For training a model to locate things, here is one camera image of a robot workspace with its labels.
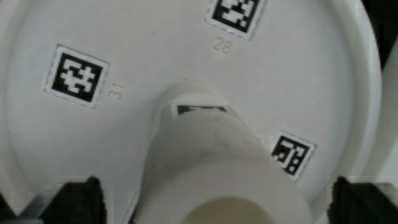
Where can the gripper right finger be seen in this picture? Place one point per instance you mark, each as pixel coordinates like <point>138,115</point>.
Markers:
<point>361,205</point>

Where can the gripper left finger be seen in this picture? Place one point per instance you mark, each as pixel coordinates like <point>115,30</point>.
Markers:
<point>69,205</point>

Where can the white cylindrical table leg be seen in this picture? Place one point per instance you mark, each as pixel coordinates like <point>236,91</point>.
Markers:
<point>213,182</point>

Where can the white round table top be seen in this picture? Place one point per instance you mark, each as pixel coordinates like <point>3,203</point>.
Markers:
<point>96,53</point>

